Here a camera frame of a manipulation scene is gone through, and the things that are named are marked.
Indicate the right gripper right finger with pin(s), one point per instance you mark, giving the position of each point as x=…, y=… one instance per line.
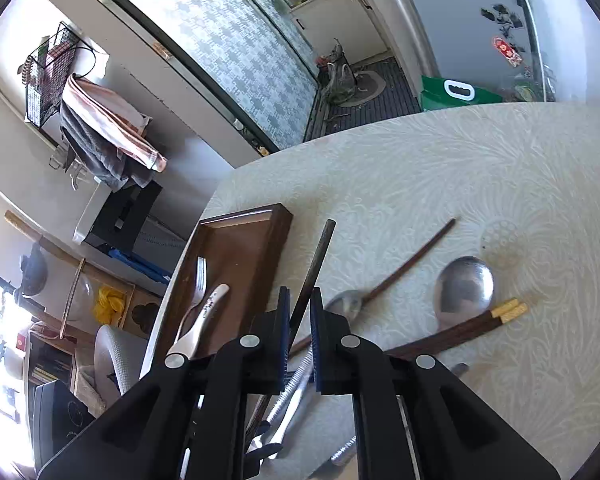
x=414, y=419

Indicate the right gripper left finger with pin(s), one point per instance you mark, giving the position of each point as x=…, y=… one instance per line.
x=185, y=418

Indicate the white ceramic spoon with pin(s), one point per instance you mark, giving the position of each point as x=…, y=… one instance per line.
x=187, y=345

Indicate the silver table knife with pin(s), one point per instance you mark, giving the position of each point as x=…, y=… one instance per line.
x=275, y=409

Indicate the wooden chopstick gold tip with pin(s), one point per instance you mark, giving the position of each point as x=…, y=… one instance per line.
x=470, y=332
x=460, y=327

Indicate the silver fork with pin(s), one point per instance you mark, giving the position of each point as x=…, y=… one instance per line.
x=200, y=288

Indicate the small dark metal spoon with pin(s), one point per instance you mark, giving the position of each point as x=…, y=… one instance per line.
x=348, y=303

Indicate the large spoon textured handle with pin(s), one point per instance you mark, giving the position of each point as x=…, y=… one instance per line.
x=464, y=289

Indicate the white kitchen cabinet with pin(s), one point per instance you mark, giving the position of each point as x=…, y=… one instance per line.
x=352, y=23

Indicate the yellow cloth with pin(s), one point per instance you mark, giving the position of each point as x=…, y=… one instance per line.
x=109, y=306

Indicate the brown wooden tray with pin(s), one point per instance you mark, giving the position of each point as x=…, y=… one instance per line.
x=242, y=250

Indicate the wooden ladder rack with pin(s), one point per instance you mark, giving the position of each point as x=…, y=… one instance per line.
x=81, y=267

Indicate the white sink basin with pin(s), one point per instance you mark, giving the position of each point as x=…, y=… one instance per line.
x=90, y=213

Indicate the grey hanging towel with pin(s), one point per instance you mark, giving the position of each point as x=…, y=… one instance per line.
x=100, y=156

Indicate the pink striped hanging towel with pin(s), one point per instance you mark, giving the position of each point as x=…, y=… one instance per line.
x=115, y=119

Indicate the plastic bag on floor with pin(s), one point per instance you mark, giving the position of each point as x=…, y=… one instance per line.
x=336, y=76

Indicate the patterned sliding door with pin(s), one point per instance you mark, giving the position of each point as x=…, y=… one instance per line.
x=249, y=57

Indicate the grey refrigerator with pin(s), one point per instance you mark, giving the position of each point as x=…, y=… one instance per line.
x=488, y=44

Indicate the green bag white handle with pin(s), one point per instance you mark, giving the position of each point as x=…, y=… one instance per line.
x=439, y=93

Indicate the black wire wall shelf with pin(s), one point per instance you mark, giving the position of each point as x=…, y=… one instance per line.
x=45, y=71

